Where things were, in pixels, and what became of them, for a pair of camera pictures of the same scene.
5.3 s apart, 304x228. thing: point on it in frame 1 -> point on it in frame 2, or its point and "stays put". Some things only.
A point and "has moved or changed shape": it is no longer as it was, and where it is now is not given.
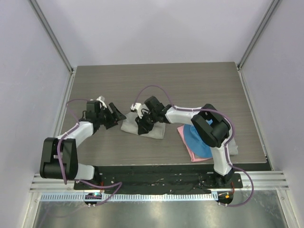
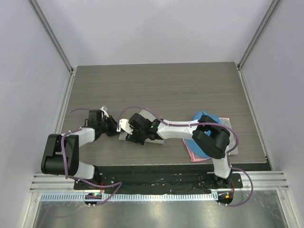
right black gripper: [143, 128] -> [135, 138]
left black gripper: [114, 117] -> [114, 125]
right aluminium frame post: [272, 7] stays put
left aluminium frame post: [56, 44] stays put
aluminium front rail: [272, 179] stays put
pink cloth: [193, 157] stays put
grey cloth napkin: [129, 124] has moved or changed shape
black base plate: [157, 179] stays put
